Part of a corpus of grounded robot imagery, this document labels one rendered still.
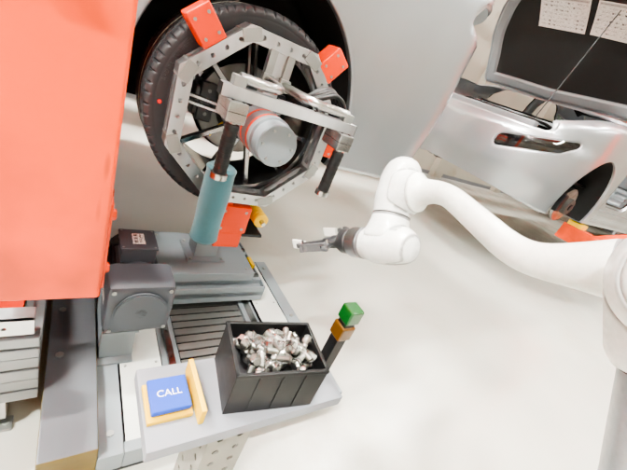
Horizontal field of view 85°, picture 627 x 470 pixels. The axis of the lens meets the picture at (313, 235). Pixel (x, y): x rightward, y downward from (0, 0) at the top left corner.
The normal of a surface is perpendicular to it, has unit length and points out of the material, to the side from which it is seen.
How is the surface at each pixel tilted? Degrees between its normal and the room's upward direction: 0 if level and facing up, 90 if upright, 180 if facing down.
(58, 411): 0
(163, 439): 0
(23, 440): 0
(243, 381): 90
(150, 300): 90
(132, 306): 90
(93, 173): 90
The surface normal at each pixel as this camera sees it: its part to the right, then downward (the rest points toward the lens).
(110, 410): 0.36, -0.83
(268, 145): 0.47, 0.55
